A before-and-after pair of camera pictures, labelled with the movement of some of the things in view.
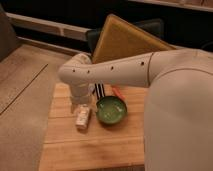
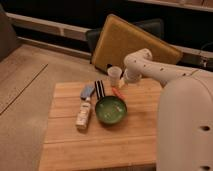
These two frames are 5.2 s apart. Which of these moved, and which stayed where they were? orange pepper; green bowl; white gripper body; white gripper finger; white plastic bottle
Moved: white gripper finger; white gripper body
Stayed: green bowl; white plastic bottle; orange pepper
